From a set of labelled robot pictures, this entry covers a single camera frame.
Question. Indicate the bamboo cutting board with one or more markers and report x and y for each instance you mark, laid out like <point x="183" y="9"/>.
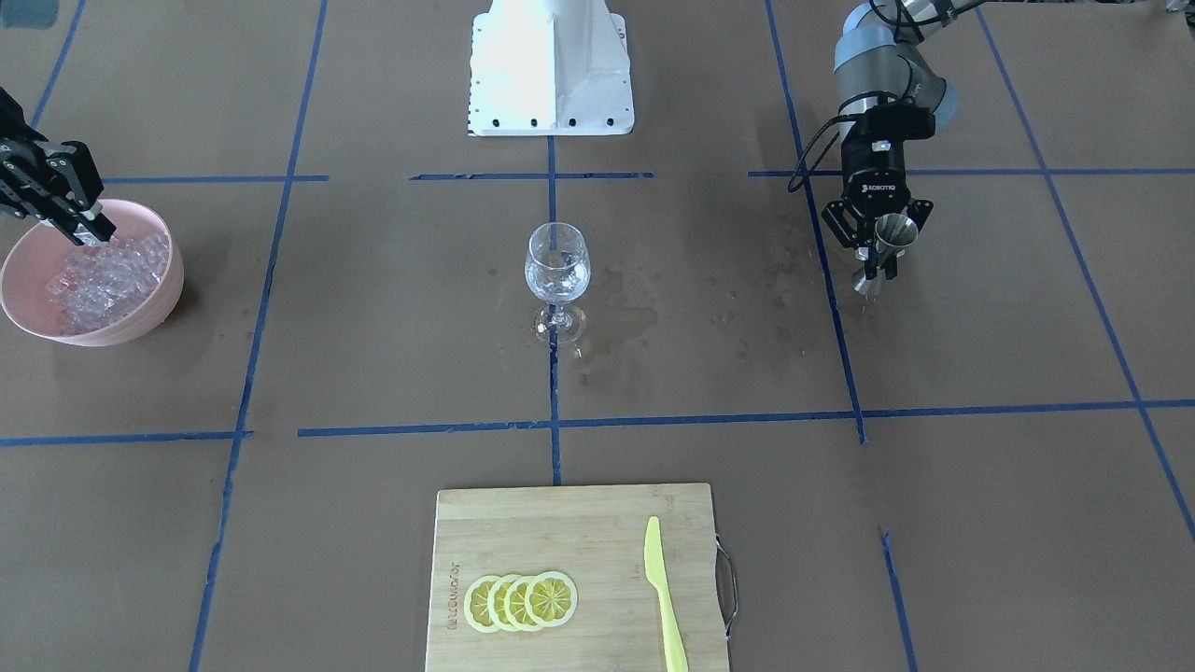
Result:
<point x="575" y="578"/>

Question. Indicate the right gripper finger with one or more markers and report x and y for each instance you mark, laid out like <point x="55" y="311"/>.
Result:
<point x="94" y="227"/>
<point x="72" y="226"/>

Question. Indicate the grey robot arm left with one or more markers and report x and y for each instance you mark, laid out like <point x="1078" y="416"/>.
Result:
<point x="888" y="95"/>

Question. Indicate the pink bowl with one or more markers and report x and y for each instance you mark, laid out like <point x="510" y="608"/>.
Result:
<point x="40" y="254"/>

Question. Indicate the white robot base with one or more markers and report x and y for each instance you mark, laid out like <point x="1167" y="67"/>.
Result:
<point x="550" y="68"/>

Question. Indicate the clear wine glass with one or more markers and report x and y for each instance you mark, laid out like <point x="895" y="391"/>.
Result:
<point x="557" y="272"/>

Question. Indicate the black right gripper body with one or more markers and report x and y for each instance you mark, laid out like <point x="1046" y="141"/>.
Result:
<point x="58" y="183"/>

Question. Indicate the steel cocktail jigger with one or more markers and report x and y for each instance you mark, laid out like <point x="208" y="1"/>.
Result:
<point x="873" y="289"/>

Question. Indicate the pile of ice cubes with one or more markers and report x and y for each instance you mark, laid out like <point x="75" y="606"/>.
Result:
<point x="99" y="285"/>

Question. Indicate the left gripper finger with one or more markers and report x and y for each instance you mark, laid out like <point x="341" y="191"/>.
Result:
<point x="900" y="230"/>
<point x="862" y="241"/>

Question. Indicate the yellow plastic knife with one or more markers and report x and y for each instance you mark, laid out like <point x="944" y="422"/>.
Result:
<point x="655" y="571"/>

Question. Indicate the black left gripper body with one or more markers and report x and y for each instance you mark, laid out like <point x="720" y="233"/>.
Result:
<point x="876" y="183"/>

